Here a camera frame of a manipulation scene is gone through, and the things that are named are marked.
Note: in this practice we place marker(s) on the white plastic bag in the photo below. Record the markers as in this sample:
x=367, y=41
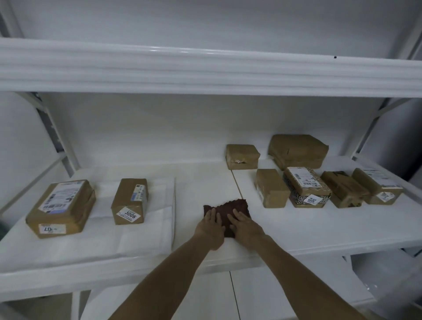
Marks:
x=389, y=283

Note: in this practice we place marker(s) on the person's left hand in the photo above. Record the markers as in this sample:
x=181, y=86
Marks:
x=211, y=232

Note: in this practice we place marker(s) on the white paper shelf liner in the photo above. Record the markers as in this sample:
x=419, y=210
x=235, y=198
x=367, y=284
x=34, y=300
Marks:
x=132, y=237

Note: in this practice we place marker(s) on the person's right hand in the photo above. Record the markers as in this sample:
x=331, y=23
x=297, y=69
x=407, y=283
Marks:
x=247, y=230

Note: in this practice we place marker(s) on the patterned box with white labels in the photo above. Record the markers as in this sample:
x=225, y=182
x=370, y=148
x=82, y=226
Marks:
x=306, y=186

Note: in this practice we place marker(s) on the person's right fingers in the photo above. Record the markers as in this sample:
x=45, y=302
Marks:
x=239, y=218

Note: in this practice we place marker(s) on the white metal shelving unit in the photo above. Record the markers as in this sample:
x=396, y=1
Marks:
x=197, y=69

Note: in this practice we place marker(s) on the large flat labelled brown parcel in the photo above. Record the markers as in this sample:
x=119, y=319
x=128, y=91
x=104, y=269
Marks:
x=61, y=209

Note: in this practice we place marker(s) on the dark brown cleaning cloth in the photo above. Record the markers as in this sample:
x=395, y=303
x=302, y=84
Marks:
x=227, y=211

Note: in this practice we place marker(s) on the person's right forearm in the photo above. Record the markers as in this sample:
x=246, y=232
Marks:
x=290, y=280

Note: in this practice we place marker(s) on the plain brown taped parcel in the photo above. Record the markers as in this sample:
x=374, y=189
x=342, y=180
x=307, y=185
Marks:
x=272, y=188

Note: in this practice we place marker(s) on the small torn brown parcel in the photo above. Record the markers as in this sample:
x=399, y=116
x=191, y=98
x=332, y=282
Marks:
x=242, y=156

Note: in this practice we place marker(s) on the long brown parcel white labels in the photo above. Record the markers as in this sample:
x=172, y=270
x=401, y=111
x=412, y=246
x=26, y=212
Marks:
x=377, y=186

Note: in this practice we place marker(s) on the person's left forearm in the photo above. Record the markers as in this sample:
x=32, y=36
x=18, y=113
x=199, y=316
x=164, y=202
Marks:
x=171, y=280

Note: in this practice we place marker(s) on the brown parcel with dark print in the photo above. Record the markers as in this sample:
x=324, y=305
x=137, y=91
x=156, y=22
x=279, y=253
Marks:
x=343, y=189

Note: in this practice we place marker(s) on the upright brown parcel white labels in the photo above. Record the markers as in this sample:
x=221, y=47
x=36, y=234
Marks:
x=129, y=201

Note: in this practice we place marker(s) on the large wrinkled brown parcel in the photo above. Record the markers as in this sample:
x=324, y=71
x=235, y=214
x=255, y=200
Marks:
x=297, y=151

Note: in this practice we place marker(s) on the person's left fingers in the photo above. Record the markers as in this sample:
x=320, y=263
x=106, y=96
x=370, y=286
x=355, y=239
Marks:
x=212, y=218

